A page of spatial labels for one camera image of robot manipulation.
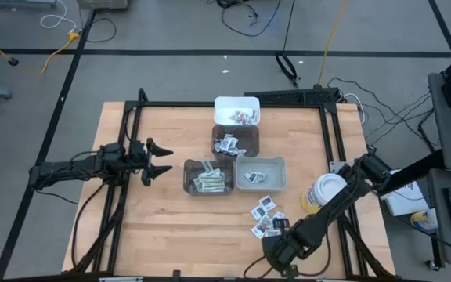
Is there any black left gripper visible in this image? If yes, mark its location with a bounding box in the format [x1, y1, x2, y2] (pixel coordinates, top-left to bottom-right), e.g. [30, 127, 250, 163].
[125, 137, 174, 187]

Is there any smoky transparent plastic bin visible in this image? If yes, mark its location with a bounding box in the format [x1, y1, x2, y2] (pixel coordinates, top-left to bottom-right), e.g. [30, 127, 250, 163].
[182, 158, 235, 196]
[211, 123, 261, 158]

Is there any light grey plastic bin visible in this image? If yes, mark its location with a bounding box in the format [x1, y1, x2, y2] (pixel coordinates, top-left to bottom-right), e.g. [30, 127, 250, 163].
[235, 154, 287, 192]

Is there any disinfecting wipes canister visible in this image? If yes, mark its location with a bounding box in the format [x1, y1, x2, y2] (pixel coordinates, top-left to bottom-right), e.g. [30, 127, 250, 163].
[301, 173, 348, 215]

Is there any white plastic bin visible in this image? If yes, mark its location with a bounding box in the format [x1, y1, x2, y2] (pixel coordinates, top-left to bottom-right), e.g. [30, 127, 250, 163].
[213, 96, 261, 126]

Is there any silver aluminium bar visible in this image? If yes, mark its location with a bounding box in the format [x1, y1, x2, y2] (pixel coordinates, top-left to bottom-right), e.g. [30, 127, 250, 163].
[99, 276, 143, 282]

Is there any black support beam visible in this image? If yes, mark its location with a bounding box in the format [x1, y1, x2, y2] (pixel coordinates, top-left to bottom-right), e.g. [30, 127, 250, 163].
[377, 149, 446, 197]

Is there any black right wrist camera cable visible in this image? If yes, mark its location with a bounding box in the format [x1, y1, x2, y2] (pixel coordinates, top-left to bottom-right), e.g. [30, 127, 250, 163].
[244, 230, 331, 278]

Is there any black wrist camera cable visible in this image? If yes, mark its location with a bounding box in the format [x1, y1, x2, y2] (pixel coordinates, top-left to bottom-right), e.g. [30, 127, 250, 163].
[244, 230, 331, 278]
[67, 150, 111, 173]

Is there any black left wrist camera cable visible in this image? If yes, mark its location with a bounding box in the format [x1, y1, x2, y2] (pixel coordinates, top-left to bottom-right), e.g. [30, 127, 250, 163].
[67, 150, 111, 173]

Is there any black arm base cable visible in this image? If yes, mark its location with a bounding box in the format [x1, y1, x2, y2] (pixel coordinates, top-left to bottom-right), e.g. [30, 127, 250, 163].
[70, 182, 108, 269]

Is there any thin black floor cable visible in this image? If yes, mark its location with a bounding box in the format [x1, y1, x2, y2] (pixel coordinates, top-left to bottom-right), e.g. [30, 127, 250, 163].
[79, 17, 117, 44]

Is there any yellow floor extension cable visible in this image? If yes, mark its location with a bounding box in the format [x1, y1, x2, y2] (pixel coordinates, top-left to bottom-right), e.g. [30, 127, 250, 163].
[0, 29, 81, 76]

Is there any coiled black cable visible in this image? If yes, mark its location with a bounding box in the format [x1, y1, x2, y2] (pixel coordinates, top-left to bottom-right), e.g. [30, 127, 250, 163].
[273, 50, 299, 88]

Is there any tangled black floor cable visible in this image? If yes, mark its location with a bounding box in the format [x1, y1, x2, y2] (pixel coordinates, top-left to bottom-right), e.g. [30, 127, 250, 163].
[216, 0, 289, 38]

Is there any black cable bundle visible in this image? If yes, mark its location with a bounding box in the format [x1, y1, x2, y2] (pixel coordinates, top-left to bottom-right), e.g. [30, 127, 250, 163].
[326, 76, 436, 152]

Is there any white floor cable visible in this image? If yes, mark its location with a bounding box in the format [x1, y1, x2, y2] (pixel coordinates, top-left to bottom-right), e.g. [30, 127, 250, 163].
[39, 0, 78, 33]

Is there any black hanging cable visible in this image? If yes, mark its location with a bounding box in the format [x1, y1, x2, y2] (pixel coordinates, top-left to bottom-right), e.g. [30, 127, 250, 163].
[282, 0, 296, 54]

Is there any yellow hanging cable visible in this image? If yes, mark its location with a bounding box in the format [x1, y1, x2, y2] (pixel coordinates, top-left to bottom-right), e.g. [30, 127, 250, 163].
[317, 0, 348, 88]

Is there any grey metal rail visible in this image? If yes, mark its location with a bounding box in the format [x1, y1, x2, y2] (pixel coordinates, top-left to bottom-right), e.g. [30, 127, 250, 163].
[0, 0, 58, 9]

